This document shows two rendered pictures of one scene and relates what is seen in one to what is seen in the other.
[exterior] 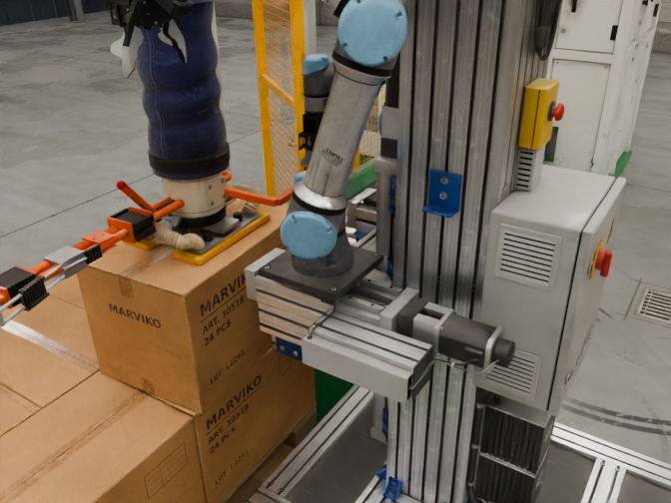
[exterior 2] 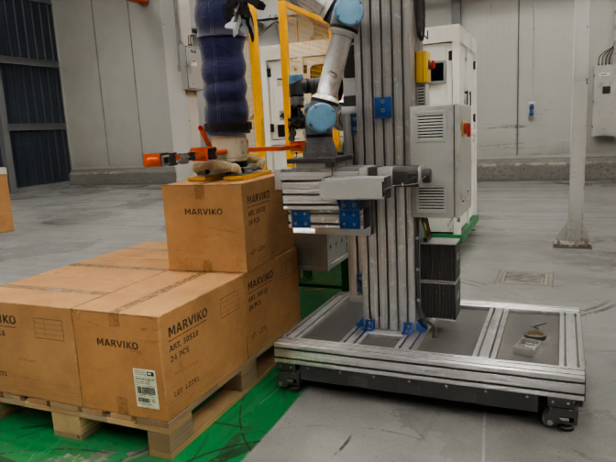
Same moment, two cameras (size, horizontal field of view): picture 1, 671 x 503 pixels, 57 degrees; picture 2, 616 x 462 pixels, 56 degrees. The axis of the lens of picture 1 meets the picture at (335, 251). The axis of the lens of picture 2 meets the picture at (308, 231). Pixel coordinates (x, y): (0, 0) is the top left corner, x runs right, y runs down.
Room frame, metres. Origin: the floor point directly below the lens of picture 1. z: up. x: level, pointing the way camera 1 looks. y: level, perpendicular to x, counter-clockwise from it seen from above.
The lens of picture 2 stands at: (-1.17, 0.51, 1.16)
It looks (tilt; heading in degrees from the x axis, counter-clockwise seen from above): 10 degrees down; 351
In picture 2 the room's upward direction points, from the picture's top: 3 degrees counter-clockwise
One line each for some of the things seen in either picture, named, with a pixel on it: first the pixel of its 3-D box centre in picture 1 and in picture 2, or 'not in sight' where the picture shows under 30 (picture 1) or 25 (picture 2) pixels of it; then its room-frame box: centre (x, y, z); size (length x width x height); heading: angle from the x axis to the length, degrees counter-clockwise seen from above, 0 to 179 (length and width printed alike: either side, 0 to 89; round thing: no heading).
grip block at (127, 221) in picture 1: (132, 225); (203, 153); (1.48, 0.53, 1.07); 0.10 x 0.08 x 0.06; 61
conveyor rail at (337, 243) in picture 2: not in sight; (383, 218); (2.81, -0.69, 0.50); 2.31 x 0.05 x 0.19; 147
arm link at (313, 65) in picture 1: (317, 75); (296, 85); (1.81, 0.04, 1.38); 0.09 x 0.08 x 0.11; 104
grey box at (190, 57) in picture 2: not in sight; (192, 68); (3.12, 0.58, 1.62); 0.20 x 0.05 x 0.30; 147
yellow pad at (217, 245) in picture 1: (224, 230); (248, 171); (1.65, 0.33, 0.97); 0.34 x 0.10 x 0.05; 151
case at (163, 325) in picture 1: (205, 288); (233, 217); (1.69, 0.41, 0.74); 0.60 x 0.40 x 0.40; 151
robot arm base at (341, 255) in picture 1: (322, 243); (319, 145); (1.33, 0.03, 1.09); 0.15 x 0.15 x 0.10
